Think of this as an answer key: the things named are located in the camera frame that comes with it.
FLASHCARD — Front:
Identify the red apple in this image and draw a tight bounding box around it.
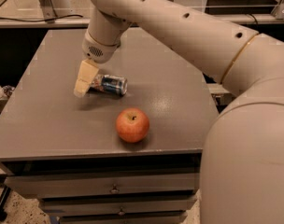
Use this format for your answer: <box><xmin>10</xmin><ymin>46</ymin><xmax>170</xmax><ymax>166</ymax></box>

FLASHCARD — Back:
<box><xmin>116</xmin><ymin>107</ymin><xmax>149</xmax><ymax>143</ymax></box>

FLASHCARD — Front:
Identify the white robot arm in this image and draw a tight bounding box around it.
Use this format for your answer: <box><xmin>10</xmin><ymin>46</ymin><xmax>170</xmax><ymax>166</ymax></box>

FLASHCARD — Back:
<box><xmin>75</xmin><ymin>0</ymin><xmax>284</xmax><ymax>224</ymax></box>

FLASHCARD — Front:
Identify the red bull can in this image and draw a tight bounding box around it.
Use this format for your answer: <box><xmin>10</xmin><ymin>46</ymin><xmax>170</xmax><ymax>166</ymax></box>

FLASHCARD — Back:
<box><xmin>91</xmin><ymin>74</ymin><xmax>127</xmax><ymax>96</ymax></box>

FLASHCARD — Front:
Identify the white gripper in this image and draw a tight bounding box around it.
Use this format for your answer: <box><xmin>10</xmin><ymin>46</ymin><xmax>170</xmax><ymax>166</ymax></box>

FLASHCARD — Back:
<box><xmin>74</xmin><ymin>32</ymin><xmax>118</xmax><ymax>98</ymax></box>

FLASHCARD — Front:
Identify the black cable on rail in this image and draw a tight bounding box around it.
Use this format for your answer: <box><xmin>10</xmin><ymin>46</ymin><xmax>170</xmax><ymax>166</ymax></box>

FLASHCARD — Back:
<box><xmin>0</xmin><ymin>14</ymin><xmax>84</xmax><ymax>23</ymax></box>

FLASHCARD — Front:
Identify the metal frame rail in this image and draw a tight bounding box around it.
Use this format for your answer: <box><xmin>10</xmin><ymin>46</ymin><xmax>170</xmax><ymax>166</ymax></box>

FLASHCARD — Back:
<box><xmin>0</xmin><ymin>0</ymin><xmax>284</xmax><ymax>28</ymax></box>

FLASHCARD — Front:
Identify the grey drawer cabinet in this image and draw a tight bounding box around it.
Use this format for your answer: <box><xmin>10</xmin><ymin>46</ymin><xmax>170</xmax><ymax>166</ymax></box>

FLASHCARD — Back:
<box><xmin>0</xmin><ymin>28</ymin><xmax>218</xmax><ymax>224</ymax></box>

